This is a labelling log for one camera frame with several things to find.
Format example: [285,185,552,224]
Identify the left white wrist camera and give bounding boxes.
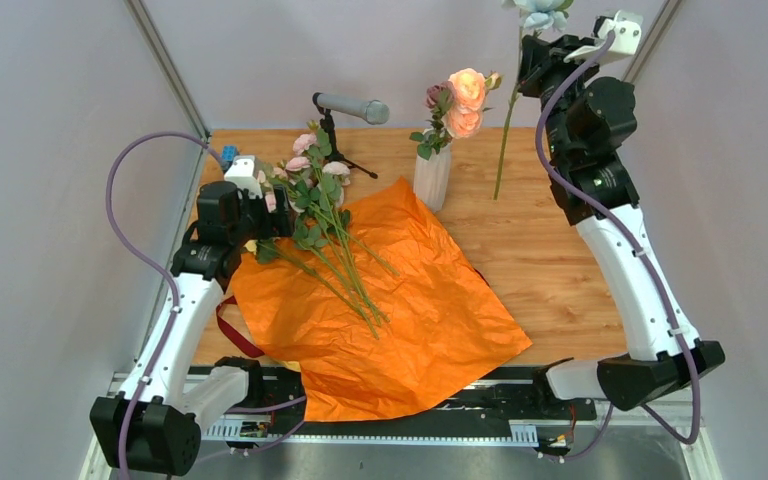
[223,155,263,199]

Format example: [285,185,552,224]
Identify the orange flowers in vase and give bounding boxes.
[410,68,503,161]

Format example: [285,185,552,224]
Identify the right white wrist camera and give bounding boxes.
[562,10,643,66]

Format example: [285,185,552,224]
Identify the white ribbed vase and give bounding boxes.
[413,145,452,213]

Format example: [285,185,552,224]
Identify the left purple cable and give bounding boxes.
[104,131,226,480]

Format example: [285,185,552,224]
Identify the purple cable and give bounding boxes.
[533,29,702,463]
[104,131,226,480]

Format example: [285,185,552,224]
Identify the colourful toy block train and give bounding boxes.
[219,145,239,173]

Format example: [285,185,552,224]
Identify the light blue flower stem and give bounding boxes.
[492,0,576,202]

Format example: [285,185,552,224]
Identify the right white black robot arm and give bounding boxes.
[518,35,726,418]

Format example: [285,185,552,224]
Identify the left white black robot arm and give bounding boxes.
[90,181,296,479]

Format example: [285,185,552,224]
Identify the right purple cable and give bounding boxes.
[533,29,702,463]

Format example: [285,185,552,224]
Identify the silver microphone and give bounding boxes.
[312,92,390,125]

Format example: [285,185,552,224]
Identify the orange yellow wrapping paper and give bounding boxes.
[231,179,531,422]

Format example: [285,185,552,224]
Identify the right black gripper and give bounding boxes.
[516,34,606,161]

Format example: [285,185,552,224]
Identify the yellow flower bouquet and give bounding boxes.
[252,121,399,339]

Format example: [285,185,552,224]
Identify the dark red ribbon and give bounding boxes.
[215,295,265,359]

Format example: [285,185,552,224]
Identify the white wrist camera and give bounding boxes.
[223,155,263,199]
[562,10,643,66]

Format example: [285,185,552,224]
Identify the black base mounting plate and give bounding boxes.
[222,367,597,446]

